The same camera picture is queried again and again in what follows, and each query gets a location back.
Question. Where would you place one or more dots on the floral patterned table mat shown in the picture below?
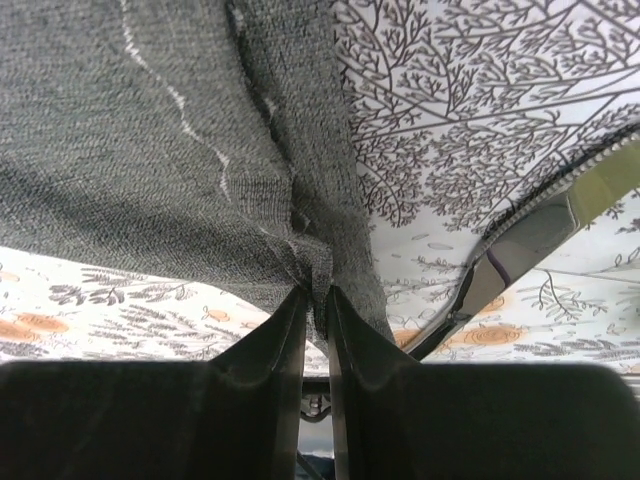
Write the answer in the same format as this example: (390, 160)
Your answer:
(458, 112)

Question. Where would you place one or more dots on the grey cloth napkin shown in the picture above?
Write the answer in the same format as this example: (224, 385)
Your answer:
(200, 140)

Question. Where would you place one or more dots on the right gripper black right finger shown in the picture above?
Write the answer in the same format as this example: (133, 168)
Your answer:
(396, 418)

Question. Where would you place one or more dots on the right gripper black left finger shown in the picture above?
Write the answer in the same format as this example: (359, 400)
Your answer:
(235, 416)

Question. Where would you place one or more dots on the silver table knife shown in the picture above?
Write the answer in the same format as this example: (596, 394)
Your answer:
(533, 232)

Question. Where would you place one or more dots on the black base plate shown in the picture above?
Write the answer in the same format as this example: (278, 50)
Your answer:
(315, 450)

